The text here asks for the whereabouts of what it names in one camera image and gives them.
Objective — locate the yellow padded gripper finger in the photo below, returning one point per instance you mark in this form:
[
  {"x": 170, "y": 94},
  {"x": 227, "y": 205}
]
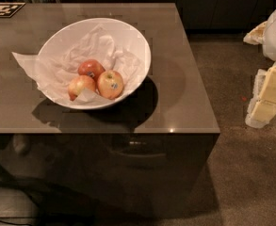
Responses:
[
  {"x": 256, "y": 36},
  {"x": 262, "y": 106}
]

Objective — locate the yellow-red apple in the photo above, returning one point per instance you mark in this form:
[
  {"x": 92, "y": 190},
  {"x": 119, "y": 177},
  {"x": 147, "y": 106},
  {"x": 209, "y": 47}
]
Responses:
[{"x": 110, "y": 84}]

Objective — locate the white bowl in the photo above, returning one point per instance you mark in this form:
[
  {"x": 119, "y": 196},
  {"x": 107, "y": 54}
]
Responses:
[{"x": 134, "y": 47}]

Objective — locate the red apple at back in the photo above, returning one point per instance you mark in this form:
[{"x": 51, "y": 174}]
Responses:
[{"x": 91, "y": 68}]

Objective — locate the red-yellow apple front left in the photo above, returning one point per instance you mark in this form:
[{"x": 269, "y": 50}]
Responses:
[{"x": 78, "y": 84}]

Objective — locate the white crumpled paper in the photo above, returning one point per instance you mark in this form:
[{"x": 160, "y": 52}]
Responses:
[{"x": 90, "y": 51}]

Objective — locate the black white fiducial marker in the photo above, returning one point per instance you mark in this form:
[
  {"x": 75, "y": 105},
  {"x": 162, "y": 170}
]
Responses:
[{"x": 7, "y": 10}]

